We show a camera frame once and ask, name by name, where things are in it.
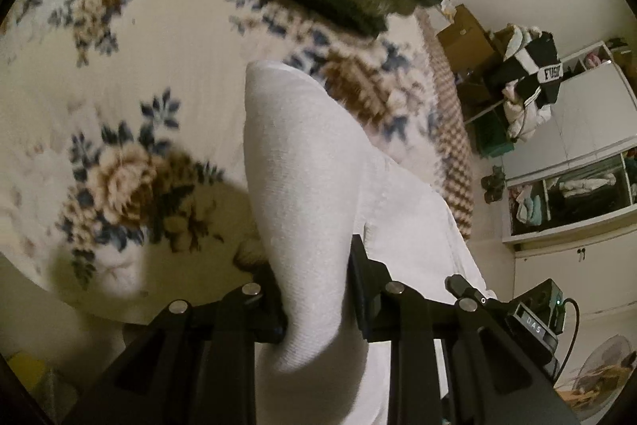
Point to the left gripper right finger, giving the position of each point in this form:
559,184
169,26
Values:
385,309

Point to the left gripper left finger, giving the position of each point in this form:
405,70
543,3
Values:
256,309

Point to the white pants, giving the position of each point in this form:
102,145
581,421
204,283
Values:
314,181

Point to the white wardrobe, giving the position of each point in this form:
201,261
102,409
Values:
570,201

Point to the dark shoes on floor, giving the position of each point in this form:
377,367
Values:
493,185

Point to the brown checkered blanket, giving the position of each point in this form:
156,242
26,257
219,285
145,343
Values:
450,136

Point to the floral bed sheet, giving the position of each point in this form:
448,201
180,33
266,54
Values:
122,167

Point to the green storage box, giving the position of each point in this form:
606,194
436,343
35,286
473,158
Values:
491,134

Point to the black white jacket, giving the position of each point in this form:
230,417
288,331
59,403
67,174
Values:
535,72

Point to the large brown cardboard box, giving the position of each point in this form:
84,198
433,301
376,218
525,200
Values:
466,44

